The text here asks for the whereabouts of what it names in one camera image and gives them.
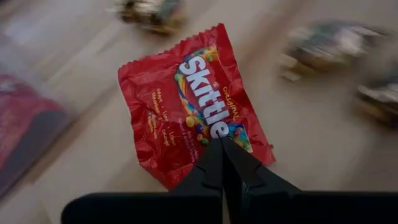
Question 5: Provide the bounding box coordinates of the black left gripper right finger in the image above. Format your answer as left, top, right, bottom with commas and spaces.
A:
223, 138, 302, 224

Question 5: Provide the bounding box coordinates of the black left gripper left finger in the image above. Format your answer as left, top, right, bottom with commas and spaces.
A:
169, 138, 224, 224

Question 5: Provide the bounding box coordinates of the gold chocolate candy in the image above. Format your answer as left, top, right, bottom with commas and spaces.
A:
114, 0, 187, 35
353, 70, 398, 129
278, 20, 391, 82

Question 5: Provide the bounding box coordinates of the red Skittles candy pack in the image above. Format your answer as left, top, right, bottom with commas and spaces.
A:
0, 74, 71, 187
117, 22, 277, 190

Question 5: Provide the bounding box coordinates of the small clear plastic bin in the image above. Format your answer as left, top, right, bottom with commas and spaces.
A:
0, 27, 75, 203

